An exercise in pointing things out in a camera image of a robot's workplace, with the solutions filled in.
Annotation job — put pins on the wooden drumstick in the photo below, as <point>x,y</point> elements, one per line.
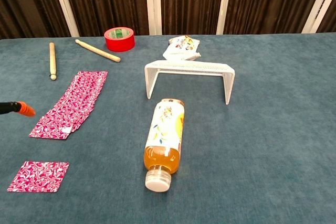
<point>52,60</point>
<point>98,51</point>

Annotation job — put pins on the left robot hand orange fingertip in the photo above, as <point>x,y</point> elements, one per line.
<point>22,108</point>

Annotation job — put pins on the red tape roll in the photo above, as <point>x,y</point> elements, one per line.
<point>120,42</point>

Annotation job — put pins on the white mesh metal shelf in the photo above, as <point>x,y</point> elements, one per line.
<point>189,66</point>

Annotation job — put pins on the white frame post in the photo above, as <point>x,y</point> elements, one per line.
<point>224,3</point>
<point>153,3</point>
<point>319,2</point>
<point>64,3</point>

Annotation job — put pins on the orange drink bottle white cap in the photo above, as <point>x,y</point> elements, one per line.
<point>165,134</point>

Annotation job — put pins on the crumpled white snack bag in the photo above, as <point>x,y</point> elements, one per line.
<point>181,48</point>

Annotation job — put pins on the single pink patterned card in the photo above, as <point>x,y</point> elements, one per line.
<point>39,176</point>

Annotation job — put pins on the pink patterned cloth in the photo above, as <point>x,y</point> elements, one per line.
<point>73,103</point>

